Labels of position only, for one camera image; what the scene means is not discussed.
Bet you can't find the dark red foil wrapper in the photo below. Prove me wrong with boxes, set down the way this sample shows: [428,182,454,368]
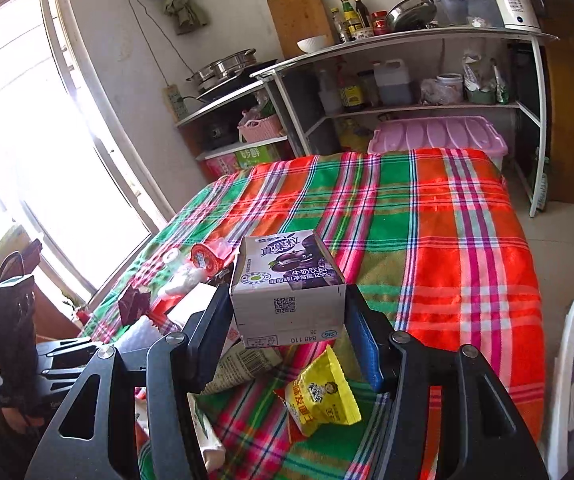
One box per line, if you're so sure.
[118,284,152,327]

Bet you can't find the purple white milk carton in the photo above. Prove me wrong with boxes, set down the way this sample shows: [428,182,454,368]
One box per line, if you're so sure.
[229,229,346,350]

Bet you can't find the pink storage box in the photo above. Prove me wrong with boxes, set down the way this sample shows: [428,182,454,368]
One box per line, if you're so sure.
[367,115,509,172]

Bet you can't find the pink plastic basket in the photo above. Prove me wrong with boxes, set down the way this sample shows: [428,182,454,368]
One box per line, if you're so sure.
[237,113,283,144]

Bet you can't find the steel frying pan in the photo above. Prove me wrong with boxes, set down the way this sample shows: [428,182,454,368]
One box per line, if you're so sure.
[385,0,438,34]

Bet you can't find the yellow label bottle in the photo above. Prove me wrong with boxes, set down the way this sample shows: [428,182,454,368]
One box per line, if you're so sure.
[342,0,361,41]

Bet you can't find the yellow cooking oil bottle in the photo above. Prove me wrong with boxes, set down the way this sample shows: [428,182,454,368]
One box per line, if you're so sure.
[339,117,373,154]

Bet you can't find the green cardboard carton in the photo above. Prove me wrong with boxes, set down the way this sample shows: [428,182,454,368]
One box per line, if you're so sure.
[234,141,281,171]

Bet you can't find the crumpled plastic bag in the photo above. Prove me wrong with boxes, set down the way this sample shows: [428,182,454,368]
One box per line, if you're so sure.
[419,77,450,106]

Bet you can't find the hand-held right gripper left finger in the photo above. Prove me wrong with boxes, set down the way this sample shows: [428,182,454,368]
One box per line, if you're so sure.
[24,282,234,480]

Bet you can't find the white bowl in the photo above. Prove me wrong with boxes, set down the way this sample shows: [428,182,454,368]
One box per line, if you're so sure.
[296,35,329,55]

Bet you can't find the white framed window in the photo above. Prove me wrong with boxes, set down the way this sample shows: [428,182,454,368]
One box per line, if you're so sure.
[0,0,176,307]

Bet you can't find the clear plastic bottle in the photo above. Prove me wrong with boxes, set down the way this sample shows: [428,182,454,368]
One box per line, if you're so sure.
[317,67,343,114]

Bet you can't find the white low shelf rack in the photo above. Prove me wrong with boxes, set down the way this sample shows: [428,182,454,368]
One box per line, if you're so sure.
[174,79,295,162]

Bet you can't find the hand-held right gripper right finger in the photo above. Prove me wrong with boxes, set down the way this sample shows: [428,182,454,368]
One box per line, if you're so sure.
[345,284,550,480]

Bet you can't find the white power strip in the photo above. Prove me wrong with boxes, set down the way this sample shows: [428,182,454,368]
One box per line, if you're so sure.
[163,85,184,121]

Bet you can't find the red lidded jelly cup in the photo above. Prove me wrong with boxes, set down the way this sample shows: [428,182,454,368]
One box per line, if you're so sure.
[190,241,234,281]

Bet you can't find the small seasoning bottle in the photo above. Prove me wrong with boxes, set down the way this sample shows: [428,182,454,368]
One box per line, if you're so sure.
[330,7,349,44]

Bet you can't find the brown glass jar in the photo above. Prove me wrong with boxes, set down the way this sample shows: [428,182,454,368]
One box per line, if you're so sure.
[359,70,381,109]

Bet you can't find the yellow snack packet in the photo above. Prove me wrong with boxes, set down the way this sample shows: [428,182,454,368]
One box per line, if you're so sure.
[273,345,363,438]

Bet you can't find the printed paper wrapper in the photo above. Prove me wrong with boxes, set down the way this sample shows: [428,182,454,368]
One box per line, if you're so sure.
[201,344,286,397]

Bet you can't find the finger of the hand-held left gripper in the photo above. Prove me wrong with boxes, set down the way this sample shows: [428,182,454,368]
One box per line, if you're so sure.
[0,274,37,376]

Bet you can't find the white green packet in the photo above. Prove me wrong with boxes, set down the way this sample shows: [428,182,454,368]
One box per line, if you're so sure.
[134,394,228,476]

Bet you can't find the translucent plastic jug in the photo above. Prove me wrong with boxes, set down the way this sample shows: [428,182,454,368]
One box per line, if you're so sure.
[372,58,413,106]

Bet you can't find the wooden cutting board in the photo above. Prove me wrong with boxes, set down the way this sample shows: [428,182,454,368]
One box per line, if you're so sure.
[267,0,336,61]

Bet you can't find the plaid cloth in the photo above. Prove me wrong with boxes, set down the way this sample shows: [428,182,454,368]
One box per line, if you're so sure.
[80,147,548,480]

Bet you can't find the clear plastic container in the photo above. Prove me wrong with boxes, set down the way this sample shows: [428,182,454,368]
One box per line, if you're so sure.
[434,0,506,29]

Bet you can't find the soy sauce bottle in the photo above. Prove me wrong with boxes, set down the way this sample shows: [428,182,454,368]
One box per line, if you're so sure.
[339,62,366,111]

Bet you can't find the white tall shelf rack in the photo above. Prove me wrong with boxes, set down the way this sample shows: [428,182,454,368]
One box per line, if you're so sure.
[249,26,560,219]

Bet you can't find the black induction cooker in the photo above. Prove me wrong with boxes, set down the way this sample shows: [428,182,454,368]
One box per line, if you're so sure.
[194,67,269,104]

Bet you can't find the red cardboard box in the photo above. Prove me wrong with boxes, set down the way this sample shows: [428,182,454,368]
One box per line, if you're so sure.
[201,152,241,181]

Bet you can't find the green glass bottle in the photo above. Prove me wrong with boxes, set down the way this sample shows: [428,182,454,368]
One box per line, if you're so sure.
[529,147,550,211]

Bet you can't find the green white food bags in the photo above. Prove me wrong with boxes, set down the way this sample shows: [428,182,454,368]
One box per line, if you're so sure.
[462,52,511,106]

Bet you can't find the steel steamer pot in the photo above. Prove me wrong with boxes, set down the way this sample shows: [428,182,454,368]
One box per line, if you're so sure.
[185,48,258,92]

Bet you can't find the dark sauce bottle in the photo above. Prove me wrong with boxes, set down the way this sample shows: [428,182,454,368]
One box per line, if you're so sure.
[353,0,372,31]

